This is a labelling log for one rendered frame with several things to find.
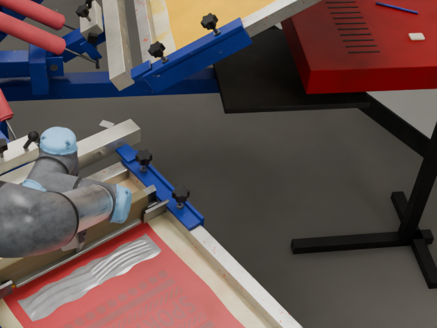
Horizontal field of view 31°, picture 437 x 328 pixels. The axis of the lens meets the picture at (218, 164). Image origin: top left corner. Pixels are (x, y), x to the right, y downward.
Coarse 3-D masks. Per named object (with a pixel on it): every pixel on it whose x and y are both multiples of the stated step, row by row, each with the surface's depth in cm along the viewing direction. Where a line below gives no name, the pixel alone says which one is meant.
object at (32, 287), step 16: (48, 272) 191; (64, 272) 191; (16, 288) 187; (32, 288) 187; (96, 288) 188; (16, 304) 184; (64, 304) 185; (80, 304) 185; (96, 304) 185; (48, 320) 181; (64, 320) 182
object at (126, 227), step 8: (128, 224) 198; (136, 224) 199; (112, 232) 196; (120, 232) 197; (96, 240) 194; (104, 240) 194; (88, 248) 192; (64, 256) 190; (72, 256) 190; (48, 264) 188; (56, 264) 188; (40, 272) 186; (16, 280) 183; (24, 280) 184
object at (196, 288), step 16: (144, 224) 204; (112, 240) 199; (128, 240) 200; (160, 240) 201; (80, 256) 195; (96, 256) 195; (160, 256) 197; (176, 256) 197; (128, 272) 193; (144, 272) 193; (176, 272) 194; (192, 272) 194; (112, 288) 189; (192, 288) 191; (208, 288) 191; (208, 304) 188; (224, 320) 185
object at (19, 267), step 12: (144, 192) 198; (132, 204) 195; (144, 204) 199; (132, 216) 198; (96, 228) 192; (108, 228) 195; (60, 252) 188; (0, 264) 178; (12, 264) 179; (24, 264) 182; (36, 264) 185; (0, 276) 179; (12, 276) 182; (24, 276) 184
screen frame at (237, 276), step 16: (96, 176) 210; (112, 176) 210; (128, 176) 215; (176, 224) 203; (192, 240) 199; (208, 240) 197; (208, 256) 196; (224, 256) 194; (224, 272) 192; (240, 272) 191; (240, 288) 189; (256, 288) 188; (256, 304) 186; (272, 304) 185; (272, 320) 183; (288, 320) 182
